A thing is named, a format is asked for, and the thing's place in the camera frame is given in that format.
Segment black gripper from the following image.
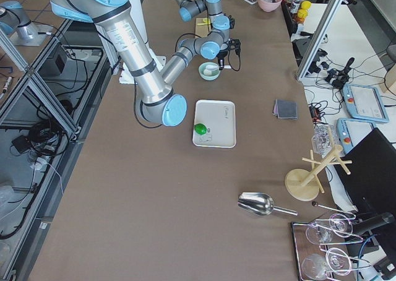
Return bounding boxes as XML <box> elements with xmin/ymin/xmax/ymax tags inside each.
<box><xmin>216</xmin><ymin>44</ymin><xmax>230</xmax><ymax>71</ymax></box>

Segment white ceramic spoon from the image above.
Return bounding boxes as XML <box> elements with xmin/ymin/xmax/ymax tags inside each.
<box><xmin>205</xmin><ymin>65</ymin><xmax>231</xmax><ymax>71</ymax></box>

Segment white steamed bun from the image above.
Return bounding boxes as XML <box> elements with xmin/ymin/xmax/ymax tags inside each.
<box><xmin>202</xmin><ymin>69</ymin><xmax>214</xmax><ymax>77</ymax></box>

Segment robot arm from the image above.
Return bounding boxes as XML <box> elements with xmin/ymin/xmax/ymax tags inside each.
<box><xmin>175</xmin><ymin>0</ymin><xmax>223</xmax><ymax>22</ymax></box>
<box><xmin>50</xmin><ymin>0</ymin><xmax>230</xmax><ymax>126</ymax></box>

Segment light green bowl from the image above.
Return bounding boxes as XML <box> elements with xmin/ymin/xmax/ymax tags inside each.
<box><xmin>198</xmin><ymin>62</ymin><xmax>220</xmax><ymax>80</ymax></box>

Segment pink bowl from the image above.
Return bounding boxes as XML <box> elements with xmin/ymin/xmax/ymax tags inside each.
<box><xmin>257</xmin><ymin>0</ymin><xmax>283</xmax><ymax>12</ymax></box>

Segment wooden cutting board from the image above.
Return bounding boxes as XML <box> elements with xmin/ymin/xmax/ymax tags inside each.
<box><xmin>195</xmin><ymin>17</ymin><xmax>212</xmax><ymax>38</ymax></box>

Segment cream rabbit tray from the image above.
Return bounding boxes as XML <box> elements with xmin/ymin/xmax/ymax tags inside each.
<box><xmin>192</xmin><ymin>100</ymin><xmax>236</xmax><ymax>149</ymax></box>

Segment green lime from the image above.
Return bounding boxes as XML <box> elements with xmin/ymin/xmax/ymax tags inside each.
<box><xmin>194</xmin><ymin>123</ymin><xmax>207</xmax><ymax>136</ymax></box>

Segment grey folded cloth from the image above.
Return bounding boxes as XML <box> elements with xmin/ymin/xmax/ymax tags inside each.
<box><xmin>273</xmin><ymin>99</ymin><xmax>298</xmax><ymax>119</ymax></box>

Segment clear plastic container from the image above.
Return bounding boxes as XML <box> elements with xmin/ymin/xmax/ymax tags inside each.
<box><xmin>311</xmin><ymin>124</ymin><xmax>339</xmax><ymax>155</ymax></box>

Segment lower teach pendant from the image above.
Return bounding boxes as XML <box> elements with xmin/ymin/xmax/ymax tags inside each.
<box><xmin>336</xmin><ymin>118</ymin><xmax>377</xmax><ymax>153</ymax></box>

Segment teach pendant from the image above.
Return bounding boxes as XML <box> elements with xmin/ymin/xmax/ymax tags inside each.
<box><xmin>336</xmin><ymin>118</ymin><xmax>377</xmax><ymax>153</ymax></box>
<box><xmin>342</xmin><ymin>84</ymin><xmax>389</xmax><ymax>123</ymax></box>

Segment wooden mug tree stand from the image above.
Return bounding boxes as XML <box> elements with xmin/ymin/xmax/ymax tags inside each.
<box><xmin>285</xmin><ymin>127</ymin><xmax>352</xmax><ymax>201</ymax></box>

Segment metal scoop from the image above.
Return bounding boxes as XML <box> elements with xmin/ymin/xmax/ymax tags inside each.
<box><xmin>238</xmin><ymin>192</ymin><xmax>298</xmax><ymax>216</ymax></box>

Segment upper teach pendant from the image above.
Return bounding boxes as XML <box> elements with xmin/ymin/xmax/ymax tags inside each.
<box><xmin>342</xmin><ymin>84</ymin><xmax>389</xmax><ymax>123</ymax></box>

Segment upper wine glass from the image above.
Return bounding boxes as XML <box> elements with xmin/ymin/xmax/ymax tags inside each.
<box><xmin>306</xmin><ymin>214</ymin><xmax>353</xmax><ymax>244</ymax></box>

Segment black wine glass rack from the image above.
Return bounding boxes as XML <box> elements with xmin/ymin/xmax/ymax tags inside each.
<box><xmin>290</xmin><ymin>212</ymin><xmax>396</xmax><ymax>281</ymax></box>

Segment lower wine glass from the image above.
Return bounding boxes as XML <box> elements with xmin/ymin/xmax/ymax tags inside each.
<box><xmin>301</xmin><ymin>248</ymin><xmax>352</xmax><ymax>280</ymax></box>

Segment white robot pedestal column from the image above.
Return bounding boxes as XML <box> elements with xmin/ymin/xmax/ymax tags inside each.
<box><xmin>94</xmin><ymin>0</ymin><xmax>164</xmax><ymax>90</ymax></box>

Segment aluminium frame post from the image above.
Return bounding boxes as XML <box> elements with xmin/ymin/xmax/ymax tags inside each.
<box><xmin>296</xmin><ymin>0</ymin><xmax>343</xmax><ymax>82</ymax></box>

